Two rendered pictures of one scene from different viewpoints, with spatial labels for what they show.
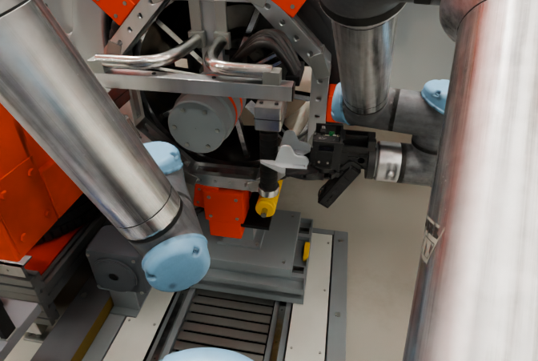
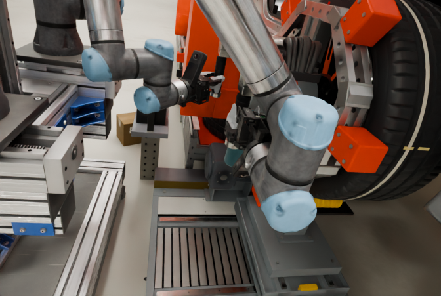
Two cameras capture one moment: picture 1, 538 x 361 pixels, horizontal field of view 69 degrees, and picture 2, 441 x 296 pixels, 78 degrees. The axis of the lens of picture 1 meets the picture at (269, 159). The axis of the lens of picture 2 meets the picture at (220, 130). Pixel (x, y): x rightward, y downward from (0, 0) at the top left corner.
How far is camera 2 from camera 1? 0.67 m
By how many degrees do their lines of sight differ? 55
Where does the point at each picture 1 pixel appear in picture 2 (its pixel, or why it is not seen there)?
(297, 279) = (274, 287)
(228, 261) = (256, 224)
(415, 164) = (260, 169)
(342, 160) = (249, 139)
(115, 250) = (215, 151)
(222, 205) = not seen: hidden behind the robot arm
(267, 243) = (288, 247)
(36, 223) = (198, 107)
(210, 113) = not seen: hidden behind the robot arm
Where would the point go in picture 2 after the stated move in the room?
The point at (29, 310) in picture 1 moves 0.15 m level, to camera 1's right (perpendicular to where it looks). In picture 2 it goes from (163, 132) to (168, 150)
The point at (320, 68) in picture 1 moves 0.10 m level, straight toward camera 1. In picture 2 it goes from (342, 95) to (303, 91)
